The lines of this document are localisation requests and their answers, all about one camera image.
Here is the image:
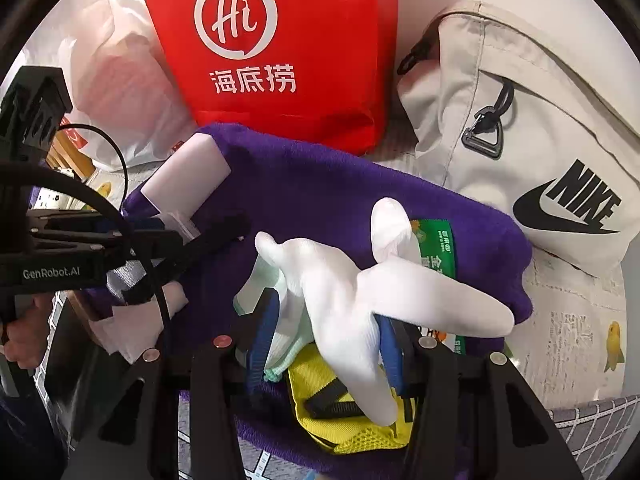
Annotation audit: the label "grey checked bedsheet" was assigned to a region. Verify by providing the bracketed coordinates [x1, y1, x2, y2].
[30, 287, 640, 480]

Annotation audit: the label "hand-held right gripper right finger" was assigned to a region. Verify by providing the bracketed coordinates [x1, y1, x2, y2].
[372, 312, 576, 480]

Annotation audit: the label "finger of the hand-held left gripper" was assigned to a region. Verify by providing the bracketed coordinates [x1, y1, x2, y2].
[27, 209, 166, 235]
[27, 230, 187, 263]

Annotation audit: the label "person's dark trousers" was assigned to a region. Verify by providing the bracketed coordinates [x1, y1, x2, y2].
[0, 395, 68, 480]

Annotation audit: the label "thin black cable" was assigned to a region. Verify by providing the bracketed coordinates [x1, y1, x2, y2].
[55, 122, 132, 198]

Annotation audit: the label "mint green sock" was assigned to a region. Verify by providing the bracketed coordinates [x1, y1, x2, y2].
[234, 255, 321, 383]

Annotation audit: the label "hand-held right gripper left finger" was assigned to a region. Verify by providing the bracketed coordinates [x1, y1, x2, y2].
[75, 287, 283, 480]

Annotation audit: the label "person's left hand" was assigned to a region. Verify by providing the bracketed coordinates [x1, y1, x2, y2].
[0, 294, 57, 361]

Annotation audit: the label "black strap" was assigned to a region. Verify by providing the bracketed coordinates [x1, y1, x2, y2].
[122, 212, 251, 306]

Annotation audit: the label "purple towel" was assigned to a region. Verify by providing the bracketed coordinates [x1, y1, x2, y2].
[82, 122, 533, 480]

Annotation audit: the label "red paper bag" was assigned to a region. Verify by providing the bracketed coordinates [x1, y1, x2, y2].
[134, 0, 398, 156]

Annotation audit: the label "beige backpack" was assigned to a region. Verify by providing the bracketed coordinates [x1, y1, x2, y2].
[395, 1, 640, 278]

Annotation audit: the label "white plastic shopping bag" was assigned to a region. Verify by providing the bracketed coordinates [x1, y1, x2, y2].
[25, 0, 201, 171]

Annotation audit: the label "white sock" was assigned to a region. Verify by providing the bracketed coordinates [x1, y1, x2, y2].
[255, 197, 516, 426]

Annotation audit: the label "green packet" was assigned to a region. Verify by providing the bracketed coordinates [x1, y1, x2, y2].
[410, 219, 468, 356]

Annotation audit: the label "white printed sheet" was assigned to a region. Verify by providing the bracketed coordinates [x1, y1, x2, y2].
[385, 150, 632, 406]

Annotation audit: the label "white sponge block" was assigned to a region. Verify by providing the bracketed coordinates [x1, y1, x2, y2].
[141, 132, 232, 211]

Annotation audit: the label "yellow pouch with black straps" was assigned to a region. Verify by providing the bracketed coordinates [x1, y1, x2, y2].
[287, 342, 416, 455]

